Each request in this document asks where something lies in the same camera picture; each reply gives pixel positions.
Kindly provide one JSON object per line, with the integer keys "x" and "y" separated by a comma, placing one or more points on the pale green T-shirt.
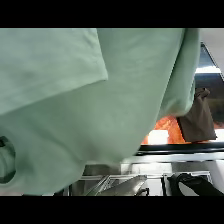
{"x": 100, "y": 100}

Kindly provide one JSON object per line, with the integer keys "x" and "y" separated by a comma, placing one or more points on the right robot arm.
{"x": 201, "y": 188}

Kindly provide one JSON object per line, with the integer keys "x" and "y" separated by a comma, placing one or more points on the brown garment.
{"x": 196, "y": 123}

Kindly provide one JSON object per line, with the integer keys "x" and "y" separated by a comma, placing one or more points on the silver frame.
{"x": 156, "y": 166}

